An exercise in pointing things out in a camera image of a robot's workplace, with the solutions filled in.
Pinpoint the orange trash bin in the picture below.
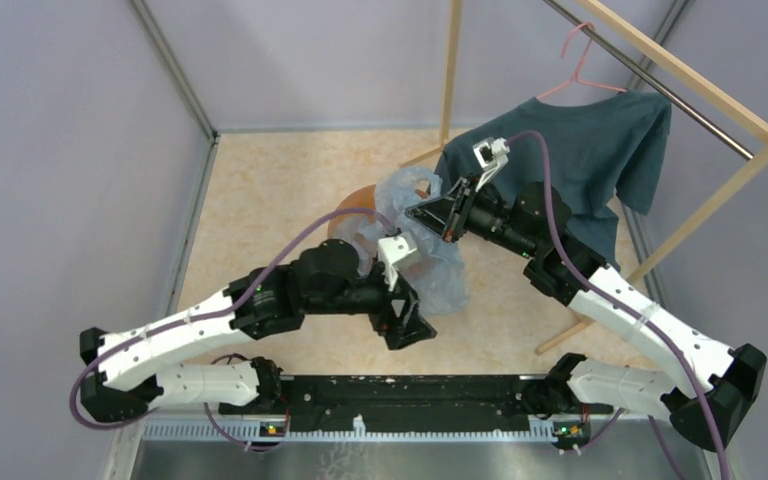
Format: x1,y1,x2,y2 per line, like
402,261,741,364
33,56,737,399
327,184,377,238

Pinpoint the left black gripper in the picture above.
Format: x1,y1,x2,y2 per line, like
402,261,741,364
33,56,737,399
305,258,437,347

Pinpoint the wooden clothes rack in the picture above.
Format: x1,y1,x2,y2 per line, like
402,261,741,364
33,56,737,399
398,0,768,356

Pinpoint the pink clothes hanger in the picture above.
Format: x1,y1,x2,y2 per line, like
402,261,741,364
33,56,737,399
536,22,627,101

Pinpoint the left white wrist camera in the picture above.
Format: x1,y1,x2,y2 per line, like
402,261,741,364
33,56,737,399
376,232,427,293

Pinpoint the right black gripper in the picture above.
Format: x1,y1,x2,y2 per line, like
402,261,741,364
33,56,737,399
406,173,538,260

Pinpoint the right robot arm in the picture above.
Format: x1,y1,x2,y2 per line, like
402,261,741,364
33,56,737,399
405,176,767,452

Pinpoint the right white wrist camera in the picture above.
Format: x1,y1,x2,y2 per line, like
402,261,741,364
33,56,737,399
472,138,510,191

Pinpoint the blue plastic trash bag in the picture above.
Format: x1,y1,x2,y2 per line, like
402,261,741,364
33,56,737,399
338,165,469,316

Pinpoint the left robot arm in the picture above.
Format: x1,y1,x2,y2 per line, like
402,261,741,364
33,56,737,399
70,236,437,429

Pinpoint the metal rack rod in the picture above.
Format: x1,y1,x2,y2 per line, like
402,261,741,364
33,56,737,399
578,1,754,161

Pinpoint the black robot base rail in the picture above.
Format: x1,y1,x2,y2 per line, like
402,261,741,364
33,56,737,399
218,375,607,450

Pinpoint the teal t-shirt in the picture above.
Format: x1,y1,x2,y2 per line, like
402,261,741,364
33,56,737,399
434,91,672,262

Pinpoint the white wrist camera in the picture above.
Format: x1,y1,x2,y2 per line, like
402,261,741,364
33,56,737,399
376,232,427,293
472,138,510,191

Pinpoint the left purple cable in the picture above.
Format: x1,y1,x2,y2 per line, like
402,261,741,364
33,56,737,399
68,206,399,432

